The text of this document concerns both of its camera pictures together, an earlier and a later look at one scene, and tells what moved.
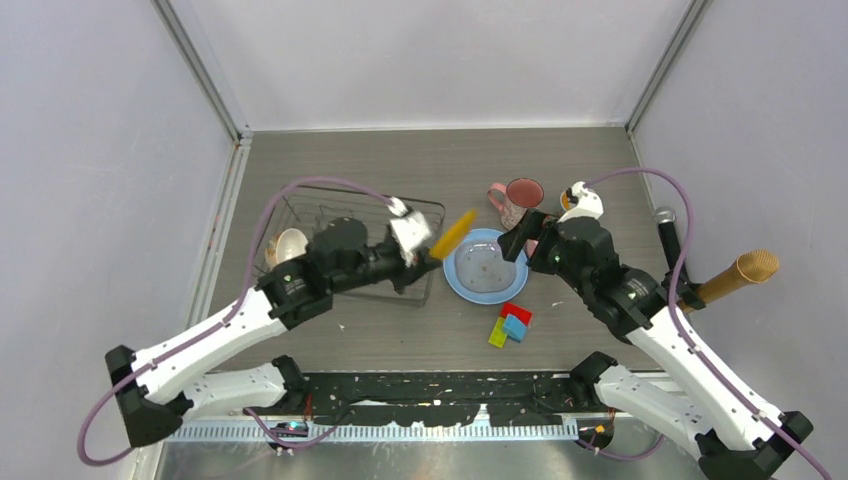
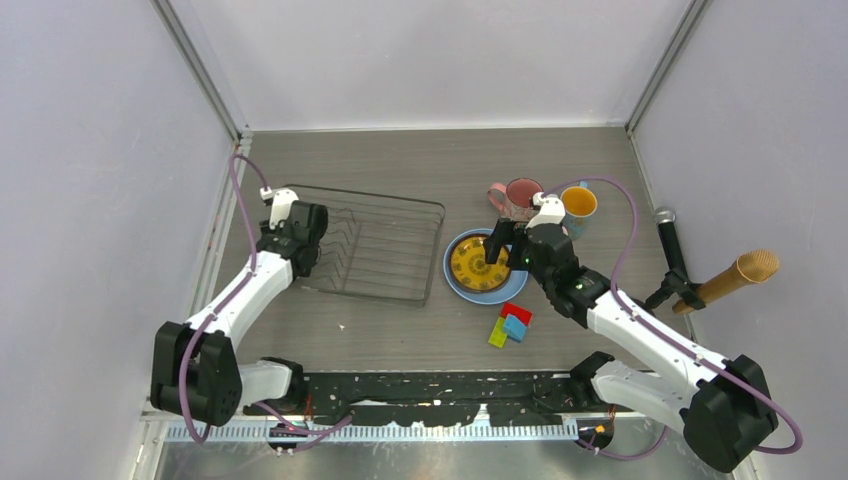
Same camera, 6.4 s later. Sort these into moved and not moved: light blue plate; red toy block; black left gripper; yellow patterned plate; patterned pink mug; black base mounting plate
Moved: black left gripper; yellow patterned plate
Not moved: light blue plate; black base mounting plate; red toy block; patterned pink mug
